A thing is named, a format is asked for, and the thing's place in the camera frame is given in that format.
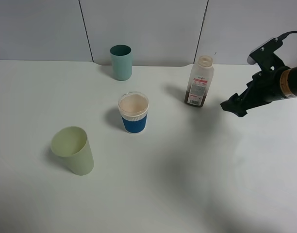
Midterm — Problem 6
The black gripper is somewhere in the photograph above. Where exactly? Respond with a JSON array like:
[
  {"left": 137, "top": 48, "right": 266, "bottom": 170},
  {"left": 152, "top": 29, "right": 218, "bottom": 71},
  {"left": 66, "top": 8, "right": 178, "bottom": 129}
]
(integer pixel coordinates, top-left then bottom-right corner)
[{"left": 220, "top": 53, "right": 290, "bottom": 117}]

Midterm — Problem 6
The clear plastic drink bottle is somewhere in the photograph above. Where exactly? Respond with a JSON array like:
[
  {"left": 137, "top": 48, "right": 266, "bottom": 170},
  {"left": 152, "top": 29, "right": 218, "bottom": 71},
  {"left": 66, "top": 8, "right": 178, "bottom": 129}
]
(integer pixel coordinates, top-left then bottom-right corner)
[{"left": 184, "top": 55, "right": 214, "bottom": 107}]

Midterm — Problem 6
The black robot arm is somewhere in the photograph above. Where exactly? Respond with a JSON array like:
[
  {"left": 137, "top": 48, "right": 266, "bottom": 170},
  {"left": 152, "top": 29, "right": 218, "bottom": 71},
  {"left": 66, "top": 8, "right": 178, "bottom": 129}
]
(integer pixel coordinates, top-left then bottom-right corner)
[{"left": 221, "top": 45, "right": 297, "bottom": 117}]

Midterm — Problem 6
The glass cup blue sleeve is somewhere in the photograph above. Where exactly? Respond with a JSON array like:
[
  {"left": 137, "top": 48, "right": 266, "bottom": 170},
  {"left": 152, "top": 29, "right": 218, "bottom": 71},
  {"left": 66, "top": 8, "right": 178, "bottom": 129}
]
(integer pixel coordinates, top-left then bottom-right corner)
[{"left": 118, "top": 92, "right": 149, "bottom": 133}]

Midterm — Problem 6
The teal plastic cup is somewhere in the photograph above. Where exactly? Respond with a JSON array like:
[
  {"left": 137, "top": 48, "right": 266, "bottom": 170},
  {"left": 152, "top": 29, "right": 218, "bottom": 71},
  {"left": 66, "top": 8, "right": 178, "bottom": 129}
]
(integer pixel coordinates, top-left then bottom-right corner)
[{"left": 110, "top": 45, "right": 132, "bottom": 81}]

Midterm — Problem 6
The light green plastic cup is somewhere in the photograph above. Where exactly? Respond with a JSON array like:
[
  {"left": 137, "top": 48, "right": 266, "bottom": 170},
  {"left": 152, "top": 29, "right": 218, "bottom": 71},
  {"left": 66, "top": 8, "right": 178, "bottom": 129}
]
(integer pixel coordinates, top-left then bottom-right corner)
[{"left": 50, "top": 126, "right": 94, "bottom": 176}]

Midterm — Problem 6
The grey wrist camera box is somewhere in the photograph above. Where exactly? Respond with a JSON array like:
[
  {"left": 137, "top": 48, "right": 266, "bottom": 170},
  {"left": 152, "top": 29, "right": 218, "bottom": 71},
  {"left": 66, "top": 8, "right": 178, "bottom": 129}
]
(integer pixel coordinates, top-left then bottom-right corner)
[{"left": 247, "top": 37, "right": 283, "bottom": 65}]

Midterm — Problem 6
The black camera cable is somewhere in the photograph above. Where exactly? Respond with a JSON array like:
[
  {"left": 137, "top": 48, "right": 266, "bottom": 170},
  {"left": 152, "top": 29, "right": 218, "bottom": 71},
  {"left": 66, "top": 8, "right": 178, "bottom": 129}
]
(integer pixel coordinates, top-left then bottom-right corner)
[{"left": 277, "top": 31, "right": 297, "bottom": 41}]

